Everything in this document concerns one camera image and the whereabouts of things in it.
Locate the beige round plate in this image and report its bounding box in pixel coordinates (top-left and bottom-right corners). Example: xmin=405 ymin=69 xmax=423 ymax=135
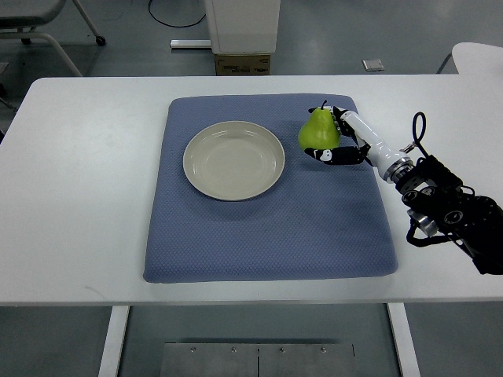
xmin=182 ymin=121 xmax=285 ymax=201

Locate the white round side table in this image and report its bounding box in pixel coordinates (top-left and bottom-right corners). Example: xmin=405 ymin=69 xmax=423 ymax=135
xmin=436 ymin=42 xmax=502 ymax=76

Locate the green pear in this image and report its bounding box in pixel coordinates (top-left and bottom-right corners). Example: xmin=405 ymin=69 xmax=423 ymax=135
xmin=298 ymin=102 xmax=340 ymax=151

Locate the white machine base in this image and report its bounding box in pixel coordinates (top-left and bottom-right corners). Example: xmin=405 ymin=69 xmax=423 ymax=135
xmin=170 ymin=0 xmax=281 ymax=55

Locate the left white table leg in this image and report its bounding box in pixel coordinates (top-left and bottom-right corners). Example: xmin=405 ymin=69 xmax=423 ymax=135
xmin=97 ymin=306 xmax=130 ymax=377

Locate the blue textured mat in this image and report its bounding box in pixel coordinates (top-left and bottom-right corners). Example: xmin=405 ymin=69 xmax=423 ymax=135
xmin=143 ymin=93 xmax=398 ymax=283

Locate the black floor cable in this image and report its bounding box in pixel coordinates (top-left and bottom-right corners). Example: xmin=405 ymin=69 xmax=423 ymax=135
xmin=147 ymin=0 xmax=207 ymax=28

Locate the right white table leg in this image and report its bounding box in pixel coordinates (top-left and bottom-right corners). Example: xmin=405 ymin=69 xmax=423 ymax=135
xmin=386 ymin=303 xmax=420 ymax=377

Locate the white chair with casters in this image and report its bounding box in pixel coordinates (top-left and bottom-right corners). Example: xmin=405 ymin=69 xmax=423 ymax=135
xmin=0 ymin=0 xmax=108 ymax=77

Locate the black white robotic hand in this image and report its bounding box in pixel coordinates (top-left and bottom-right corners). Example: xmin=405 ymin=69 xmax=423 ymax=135
xmin=302 ymin=104 xmax=413 ymax=182

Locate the white table leg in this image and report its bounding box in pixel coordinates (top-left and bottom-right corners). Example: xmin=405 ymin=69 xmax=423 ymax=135
xmin=386 ymin=303 xmax=420 ymax=377
xmin=97 ymin=306 xmax=130 ymax=377

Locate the brown cardboard box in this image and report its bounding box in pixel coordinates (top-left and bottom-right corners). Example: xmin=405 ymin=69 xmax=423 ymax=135
xmin=215 ymin=54 xmax=271 ymax=76

